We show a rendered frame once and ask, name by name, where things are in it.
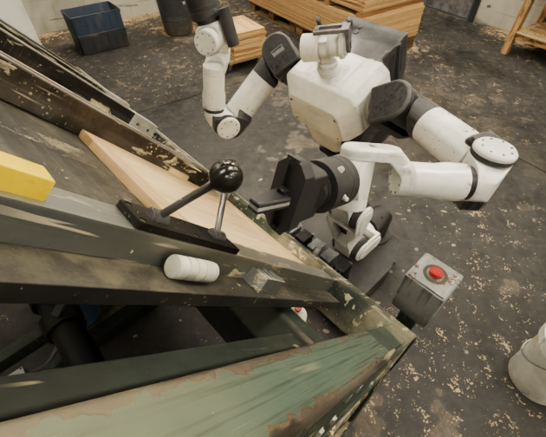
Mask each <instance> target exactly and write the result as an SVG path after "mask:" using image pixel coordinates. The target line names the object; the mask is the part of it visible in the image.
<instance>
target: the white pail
mask: <svg viewBox="0 0 546 437"><path fill-rule="evenodd" d="M526 343H527V344H526ZM525 344H526V345H525ZM508 371H509V375H510V378H511V380H512V382H513V383H514V385H515V386H516V388H517V389H518V390H519V391H520V392H521V393H522V394H523V395H524V396H526V397H527V398H528V399H530V400H532V401H533V402H535V403H538V404H541V405H544V406H546V323H545V324H544V325H543V326H542V327H541V328H540V329H539V331H538V334H537V335H536V336H535V337H534V338H532V339H529V340H527V341H526V342H525V343H524V344H523V346H522V348H521V349H520V350H519V351H518V352H517V353H516V354H515V355H513V356H512V357H511V359H510V360H509V364H508Z"/></svg>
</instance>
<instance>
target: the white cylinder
mask: <svg viewBox="0 0 546 437"><path fill-rule="evenodd" d="M164 271H165V274H166V276H167V277H169V278H170V279H178V280H185V281H194V282H202V283H211V282H214V281H215V280H216V279H217V278H218V275H219V268H218V265H217V264H215V263H213V262H212V261H208V260H203V259H199V258H191V257H187V256H182V255H178V254H172V255H171V256H170V257H169V258H168V259H167V260H166V262H165V265H164Z"/></svg>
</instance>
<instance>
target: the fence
mask: <svg viewBox="0 0 546 437"><path fill-rule="evenodd" d="M0 242H1V243H7V244H13V245H24V246H30V247H36V248H42V249H48V250H54V251H65V252H71V253H77V254H82V255H89V256H95V257H100V258H111V259H117V260H123V261H129V262H135V263H141V264H152V265H157V266H164V265H165V262H166V260H167V259H168V258H169V257H170V256H171V255H172V254H178V255H182V256H187V257H191V258H199V259H203V260H208V261H212V262H213V263H215V264H217V265H218V268H219V275H222V276H228V277H239V278H244V277H245V275H246V274H247V273H248V271H249V270H250V268H251V267H252V266H253V265H255V266H258V267H263V268H266V269H271V270H272V271H274V272H275V273H276V274H277V275H278V276H279V277H280V278H281V279H282V280H283V281H284V282H285V284H286V285H291V286H297V287H303V288H309V289H315V290H325V291H328V289H329V288H330V286H331V285H332V284H333V282H334V281H335V280H334V279H333V278H332V277H331V276H330V275H329V274H327V273H326V272H325V271H323V270H320V269H317V268H315V267H312V266H308V265H306V264H301V263H297V262H295V261H292V260H289V259H286V258H281V257H278V256H275V255H272V254H269V253H267V252H263V251H259V250H256V249H253V248H250V247H247V246H244V245H239V244H236V243H233V242H232V243H233V244H234V245H235V246H236V247H237V248H238V249H239V252H238V253H237V255H236V254H232V253H229V252H225V251H219V250H215V249H212V248H208V247H204V246H202V245H195V244H192V243H188V242H185V241H181V240H177V239H174V238H168V237H165V236H161V235H158V234H154V233H151V232H144V231H141V230H138V229H136V228H134V227H133V225H132V224H131V223H130V222H129V221H128V220H127V218H126V217H125V216H124V215H123V214H122V213H121V212H120V210H119V209H118V208H117V207H116V206H115V205H109V204H107V203H104V202H101V201H99V200H95V199H91V198H88V197H84V196H81V195H79V194H76V193H72V192H68V191H65V190H62V189H59V188H56V187H53V188H52V189H51V191H50V192H49V194H48V196H47V198H46V199H45V200H44V201H41V200H37V199H32V198H28V197H24V196H21V195H18V194H14V193H11V192H6V191H2V190H0Z"/></svg>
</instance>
